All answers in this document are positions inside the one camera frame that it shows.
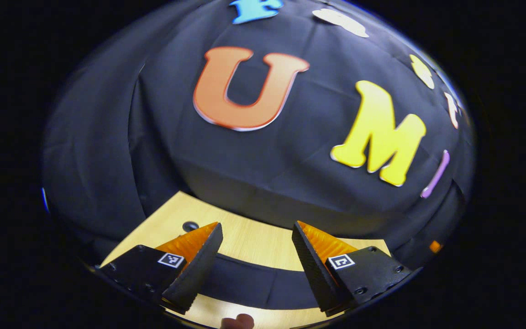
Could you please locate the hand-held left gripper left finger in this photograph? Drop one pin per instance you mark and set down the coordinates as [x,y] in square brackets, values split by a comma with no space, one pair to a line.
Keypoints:
[197,274]

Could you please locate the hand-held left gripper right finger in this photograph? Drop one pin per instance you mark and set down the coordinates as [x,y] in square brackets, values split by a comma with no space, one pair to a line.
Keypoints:
[313,274]

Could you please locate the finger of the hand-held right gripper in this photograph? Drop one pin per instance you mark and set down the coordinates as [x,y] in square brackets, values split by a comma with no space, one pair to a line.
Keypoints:
[435,246]

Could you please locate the black jeans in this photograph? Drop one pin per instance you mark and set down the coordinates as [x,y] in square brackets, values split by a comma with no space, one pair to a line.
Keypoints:
[254,283]

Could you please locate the black backdrop cloth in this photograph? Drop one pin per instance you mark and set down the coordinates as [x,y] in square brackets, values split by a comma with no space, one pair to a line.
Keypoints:
[162,137]

